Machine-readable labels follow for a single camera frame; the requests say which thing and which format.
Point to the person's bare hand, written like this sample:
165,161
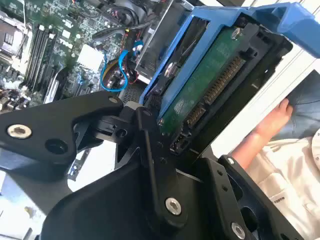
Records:
275,120

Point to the hard disk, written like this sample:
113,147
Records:
200,82

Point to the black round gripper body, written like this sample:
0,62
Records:
105,212

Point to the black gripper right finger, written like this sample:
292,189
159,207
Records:
225,207

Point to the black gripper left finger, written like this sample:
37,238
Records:
37,122

